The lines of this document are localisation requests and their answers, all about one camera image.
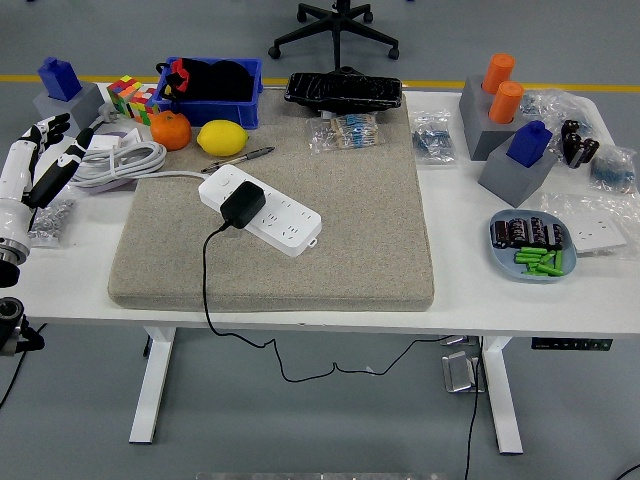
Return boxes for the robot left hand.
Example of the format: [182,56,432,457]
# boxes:
[0,113,96,242]

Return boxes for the black plug with cord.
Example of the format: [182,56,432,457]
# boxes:
[202,180,471,385]

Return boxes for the white power strip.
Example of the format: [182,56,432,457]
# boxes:
[198,164,322,259]

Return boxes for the bag of metal nuts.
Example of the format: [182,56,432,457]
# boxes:
[27,197,76,249]

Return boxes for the purple disc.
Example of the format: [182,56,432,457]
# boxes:
[69,130,139,194]

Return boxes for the grey block holder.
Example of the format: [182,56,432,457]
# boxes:
[477,144,559,209]
[32,81,107,134]

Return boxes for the blue bottle-shaped block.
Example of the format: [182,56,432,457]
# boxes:
[37,56,83,103]
[505,119,554,169]

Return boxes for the multicolour puzzle cube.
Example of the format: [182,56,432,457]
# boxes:
[106,74,141,117]

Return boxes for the orange fruit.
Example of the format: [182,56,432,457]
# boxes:
[150,111,193,152]

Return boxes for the yellow lemon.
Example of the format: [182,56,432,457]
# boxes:
[196,119,250,156]

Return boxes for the blue plastic bin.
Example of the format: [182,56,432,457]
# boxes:
[151,56,264,130]

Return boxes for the grey pen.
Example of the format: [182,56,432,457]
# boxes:
[201,146,277,175]

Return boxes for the white table leg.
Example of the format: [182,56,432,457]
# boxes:
[128,327,177,445]
[482,335,525,455]

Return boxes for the bag of blue resistors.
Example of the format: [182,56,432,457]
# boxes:
[305,113,387,155]

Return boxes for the beige mat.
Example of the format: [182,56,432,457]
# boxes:
[107,87,435,314]

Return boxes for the black plastic tray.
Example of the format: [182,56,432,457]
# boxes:
[283,71,404,114]

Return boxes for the bag of blue components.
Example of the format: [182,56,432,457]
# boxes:
[588,145,639,195]
[409,109,459,166]

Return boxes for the grey two-hole block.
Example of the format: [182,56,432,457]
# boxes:
[458,74,539,162]

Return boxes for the silver metal pedal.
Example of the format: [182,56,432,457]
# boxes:
[441,350,486,395]

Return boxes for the blue-grey plate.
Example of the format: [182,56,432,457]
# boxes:
[488,208,579,285]

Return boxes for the orange cylinder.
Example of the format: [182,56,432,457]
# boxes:
[481,53,516,94]
[488,80,525,125]

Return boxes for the crumpled clear plastic bag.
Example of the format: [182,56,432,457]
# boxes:
[519,88,601,146]

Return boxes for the clear bag round socket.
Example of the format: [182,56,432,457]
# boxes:
[539,192,640,261]

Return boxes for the cluster of black capacitors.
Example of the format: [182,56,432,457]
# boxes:
[559,118,601,169]

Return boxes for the black table control panel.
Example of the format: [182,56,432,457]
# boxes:
[530,338,614,352]

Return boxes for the coiled white power cable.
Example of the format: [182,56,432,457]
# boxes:
[69,102,211,190]

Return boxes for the black pouch with red cord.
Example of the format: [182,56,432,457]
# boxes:
[155,57,256,104]

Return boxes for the black floor cable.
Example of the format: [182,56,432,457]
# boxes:
[462,344,489,480]

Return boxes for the white wall socket plate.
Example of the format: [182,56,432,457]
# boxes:
[569,212,628,254]

